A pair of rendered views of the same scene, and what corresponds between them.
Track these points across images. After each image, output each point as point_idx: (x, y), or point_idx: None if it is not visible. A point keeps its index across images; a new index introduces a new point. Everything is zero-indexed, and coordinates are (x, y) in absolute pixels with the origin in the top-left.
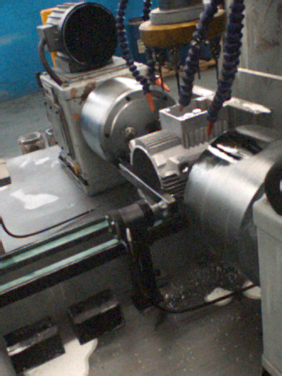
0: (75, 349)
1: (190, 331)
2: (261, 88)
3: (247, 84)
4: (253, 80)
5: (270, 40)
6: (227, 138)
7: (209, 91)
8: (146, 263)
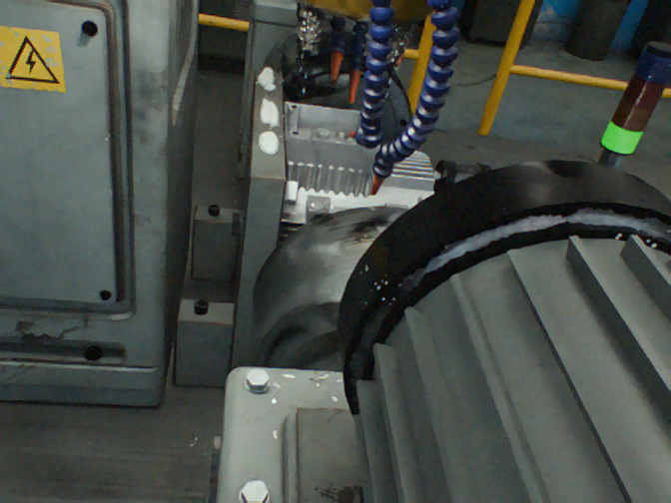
0: None
1: None
2: (186, 103)
3: (181, 121)
4: (184, 102)
5: (184, 3)
6: (368, 53)
7: (264, 136)
8: None
